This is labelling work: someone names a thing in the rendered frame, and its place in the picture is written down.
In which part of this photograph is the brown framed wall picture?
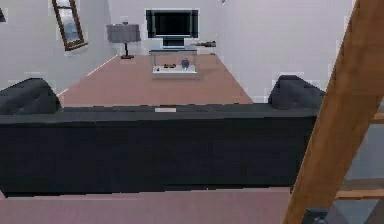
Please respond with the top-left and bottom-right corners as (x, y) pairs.
(51, 0), (89, 52)

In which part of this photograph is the brown wooden ladder shelf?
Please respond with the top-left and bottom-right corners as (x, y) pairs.
(283, 0), (384, 224)

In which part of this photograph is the black sofa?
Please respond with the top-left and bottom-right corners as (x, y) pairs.
(0, 74), (326, 198)

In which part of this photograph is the black television set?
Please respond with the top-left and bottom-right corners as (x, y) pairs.
(145, 8), (200, 48)

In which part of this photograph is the grey shade floor lamp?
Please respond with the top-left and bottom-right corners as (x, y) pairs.
(106, 21), (142, 60)

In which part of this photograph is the dark wall shelf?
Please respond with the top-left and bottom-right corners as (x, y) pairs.
(195, 40), (217, 48)

